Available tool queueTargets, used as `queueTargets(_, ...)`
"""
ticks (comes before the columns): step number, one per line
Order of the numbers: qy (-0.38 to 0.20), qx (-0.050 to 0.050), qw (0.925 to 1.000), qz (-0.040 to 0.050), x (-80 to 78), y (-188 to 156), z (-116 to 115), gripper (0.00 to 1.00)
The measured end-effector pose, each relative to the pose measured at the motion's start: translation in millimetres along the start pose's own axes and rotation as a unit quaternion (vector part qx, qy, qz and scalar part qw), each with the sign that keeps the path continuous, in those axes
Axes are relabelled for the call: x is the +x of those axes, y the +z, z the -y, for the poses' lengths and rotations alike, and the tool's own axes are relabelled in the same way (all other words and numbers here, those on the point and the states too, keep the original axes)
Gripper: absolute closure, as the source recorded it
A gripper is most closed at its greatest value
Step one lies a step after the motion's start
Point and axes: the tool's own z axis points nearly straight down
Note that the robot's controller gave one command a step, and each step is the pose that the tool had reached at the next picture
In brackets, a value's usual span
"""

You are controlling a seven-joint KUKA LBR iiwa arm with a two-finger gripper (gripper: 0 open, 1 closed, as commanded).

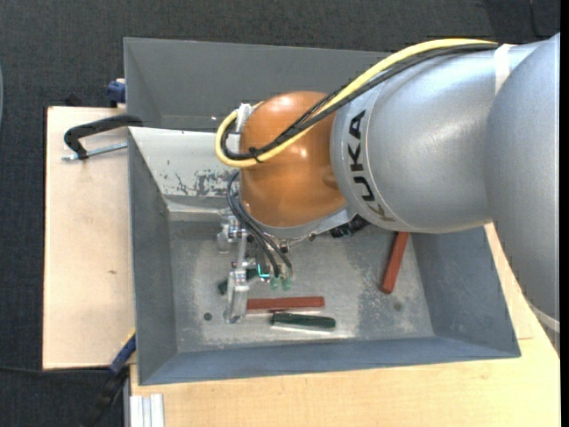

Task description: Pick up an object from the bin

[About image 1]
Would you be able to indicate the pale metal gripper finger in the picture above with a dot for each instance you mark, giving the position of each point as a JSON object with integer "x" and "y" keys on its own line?
{"x": 242, "y": 298}
{"x": 231, "y": 303}

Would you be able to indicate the red-brown flat block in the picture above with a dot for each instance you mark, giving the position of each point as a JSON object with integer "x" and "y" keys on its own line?
{"x": 395, "y": 263}
{"x": 289, "y": 303}

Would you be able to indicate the dark green flat block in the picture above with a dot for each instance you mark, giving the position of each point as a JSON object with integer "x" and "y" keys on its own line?
{"x": 306, "y": 320}

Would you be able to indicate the grey metal bin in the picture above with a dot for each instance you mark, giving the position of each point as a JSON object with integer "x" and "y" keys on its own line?
{"x": 311, "y": 349}

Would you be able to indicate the pale wood board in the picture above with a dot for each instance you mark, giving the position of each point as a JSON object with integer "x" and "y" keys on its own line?
{"x": 84, "y": 238}

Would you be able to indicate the black cylinder on white bracket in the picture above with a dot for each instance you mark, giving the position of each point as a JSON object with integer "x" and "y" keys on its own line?
{"x": 351, "y": 228}

